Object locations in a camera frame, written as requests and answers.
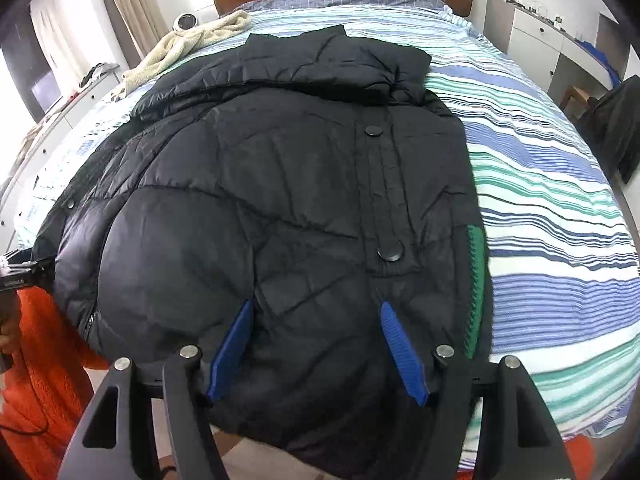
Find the orange fleece robe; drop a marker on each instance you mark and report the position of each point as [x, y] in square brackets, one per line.
[45, 385]

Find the dark jacket on chair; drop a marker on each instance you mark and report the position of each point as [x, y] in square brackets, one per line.
[615, 130]

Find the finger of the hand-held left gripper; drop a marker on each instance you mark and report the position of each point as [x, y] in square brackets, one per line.
[44, 264]

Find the bed with striped cover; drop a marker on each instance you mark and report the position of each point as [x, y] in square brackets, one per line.
[540, 210]

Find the group of small desk items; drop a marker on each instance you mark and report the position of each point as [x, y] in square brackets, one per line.
[535, 10]

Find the dark window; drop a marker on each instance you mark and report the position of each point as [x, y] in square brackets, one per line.
[30, 75]

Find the white round fan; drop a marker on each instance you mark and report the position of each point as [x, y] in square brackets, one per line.
[184, 22]

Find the black puffer jacket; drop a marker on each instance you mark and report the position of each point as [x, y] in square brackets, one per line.
[250, 185]

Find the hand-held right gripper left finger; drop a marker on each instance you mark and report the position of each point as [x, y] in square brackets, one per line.
[232, 350]

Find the beige curtain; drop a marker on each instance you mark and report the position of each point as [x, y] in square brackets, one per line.
[135, 5]

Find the grey clothes pile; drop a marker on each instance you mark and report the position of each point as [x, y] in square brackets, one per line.
[97, 72]

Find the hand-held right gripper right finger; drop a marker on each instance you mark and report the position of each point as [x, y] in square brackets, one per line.
[402, 355]

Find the blue cloth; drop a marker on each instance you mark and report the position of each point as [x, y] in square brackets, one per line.
[595, 52]

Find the beige fleece garment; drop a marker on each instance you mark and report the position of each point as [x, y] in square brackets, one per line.
[165, 55]

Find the wooden chair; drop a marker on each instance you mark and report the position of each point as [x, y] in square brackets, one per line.
[575, 100]

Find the white drawer cabinet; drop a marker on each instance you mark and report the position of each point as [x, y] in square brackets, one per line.
[75, 105]

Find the white desk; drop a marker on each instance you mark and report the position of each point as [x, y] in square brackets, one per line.
[530, 40]

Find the white sheer curtain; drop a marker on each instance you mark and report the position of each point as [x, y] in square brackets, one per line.
[52, 30]

